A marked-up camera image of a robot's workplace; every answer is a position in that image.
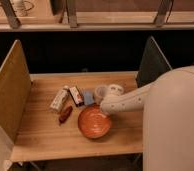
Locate orange ceramic bowl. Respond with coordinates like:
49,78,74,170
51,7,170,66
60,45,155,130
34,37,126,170
78,105,112,139

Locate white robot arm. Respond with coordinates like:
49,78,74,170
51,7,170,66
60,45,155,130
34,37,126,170
100,65,194,171

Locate translucent plastic cup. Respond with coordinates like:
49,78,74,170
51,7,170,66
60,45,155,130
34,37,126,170
94,85,108,104

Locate red and white box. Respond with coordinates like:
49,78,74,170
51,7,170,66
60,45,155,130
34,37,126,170
69,86,84,107

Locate red sausage toy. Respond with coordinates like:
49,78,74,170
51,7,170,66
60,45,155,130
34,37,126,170
59,106,73,124

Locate white snack packet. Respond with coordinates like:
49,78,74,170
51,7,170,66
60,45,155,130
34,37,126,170
50,85,69,112

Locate right dark side panel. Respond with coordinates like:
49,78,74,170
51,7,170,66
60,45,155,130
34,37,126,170
136,36,172,87

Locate left wooden side panel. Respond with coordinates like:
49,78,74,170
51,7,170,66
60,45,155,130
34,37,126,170
0,40,31,146

